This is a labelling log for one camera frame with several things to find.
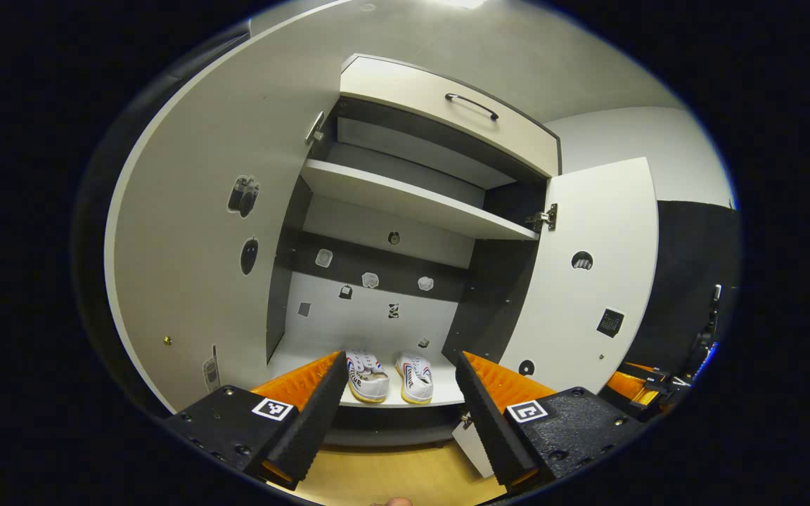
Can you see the metal door hinge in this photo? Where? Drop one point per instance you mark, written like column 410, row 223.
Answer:
column 316, row 128
column 544, row 218
column 465, row 419

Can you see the white cabinet shelf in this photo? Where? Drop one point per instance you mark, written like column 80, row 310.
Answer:
column 405, row 197

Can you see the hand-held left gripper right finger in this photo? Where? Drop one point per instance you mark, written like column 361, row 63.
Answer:
column 493, row 422

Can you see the white cabinet door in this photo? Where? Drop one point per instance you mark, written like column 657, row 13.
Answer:
column 588, row 316
column 194, row 140

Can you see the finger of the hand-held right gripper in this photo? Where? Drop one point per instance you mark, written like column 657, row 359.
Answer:
column 661, row 376
column 633, row 392

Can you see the white canvas shoe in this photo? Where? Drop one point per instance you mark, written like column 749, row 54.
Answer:
column 415, row 379
column 368, row 379

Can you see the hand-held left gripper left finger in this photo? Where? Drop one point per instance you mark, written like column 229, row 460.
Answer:
column 313, row 422

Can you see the white and grey shoe cabinet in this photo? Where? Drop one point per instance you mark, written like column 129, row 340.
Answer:
column 496, row 281

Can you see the white cabinet drawer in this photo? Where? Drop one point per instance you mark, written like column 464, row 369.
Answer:
column 405, row 91

